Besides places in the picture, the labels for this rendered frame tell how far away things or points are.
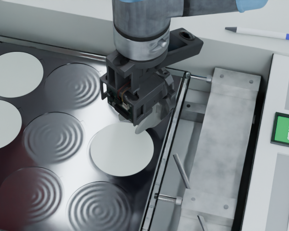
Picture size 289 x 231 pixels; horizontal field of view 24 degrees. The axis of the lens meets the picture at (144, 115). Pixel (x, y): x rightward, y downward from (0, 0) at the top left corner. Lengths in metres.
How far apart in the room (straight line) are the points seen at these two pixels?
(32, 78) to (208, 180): 0.35
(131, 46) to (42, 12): 0.35
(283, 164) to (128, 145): 0.25
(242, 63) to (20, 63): 0.38
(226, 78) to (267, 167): 0.22
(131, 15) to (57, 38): 0.42
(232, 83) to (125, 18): 0.36
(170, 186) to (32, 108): 0.26
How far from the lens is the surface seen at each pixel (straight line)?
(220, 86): 1.14
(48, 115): 1.11
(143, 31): 0.84
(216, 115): 1.13
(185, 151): 1.16
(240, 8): 0.84
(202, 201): 1.01
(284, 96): 1.07
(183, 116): 1.18
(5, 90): 1.15
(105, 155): 1.06
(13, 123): 1.11
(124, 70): 0.88
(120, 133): 1.08
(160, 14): 0.82
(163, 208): 1.10
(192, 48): 0.99
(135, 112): 0.93
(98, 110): 1.11
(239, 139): 1.11
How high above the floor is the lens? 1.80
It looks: 55 degrees down
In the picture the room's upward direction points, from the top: straight up
